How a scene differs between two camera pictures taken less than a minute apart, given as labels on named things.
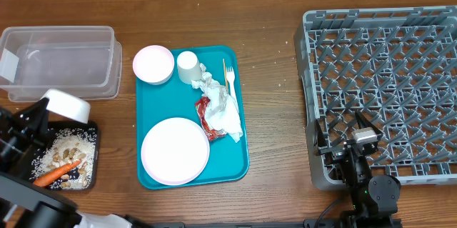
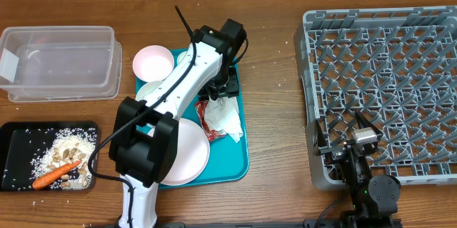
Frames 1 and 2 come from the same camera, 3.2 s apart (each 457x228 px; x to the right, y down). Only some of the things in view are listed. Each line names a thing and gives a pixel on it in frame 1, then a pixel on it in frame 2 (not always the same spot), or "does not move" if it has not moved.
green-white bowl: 68,105 to 147,88
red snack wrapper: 211,134 does not move
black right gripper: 340,152 does not move
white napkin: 221,112 does not move
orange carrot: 46,178 does not move
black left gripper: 31,124 to 233,91
